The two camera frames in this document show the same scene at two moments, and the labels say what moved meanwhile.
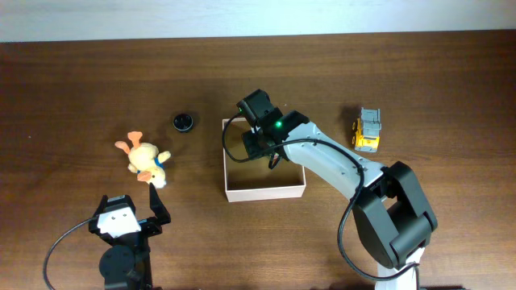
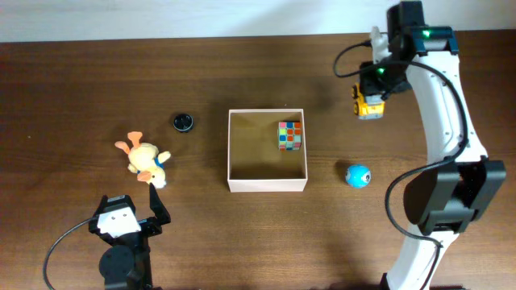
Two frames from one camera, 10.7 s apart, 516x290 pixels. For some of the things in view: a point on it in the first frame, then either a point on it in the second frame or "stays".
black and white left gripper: x=155 y=225 stays
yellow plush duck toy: x=145 y=160 stays
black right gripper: x=251 y=143 → x=371 y=88
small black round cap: x=183 y=122 stays
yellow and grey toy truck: x=367 y=130 → x=367 y=107
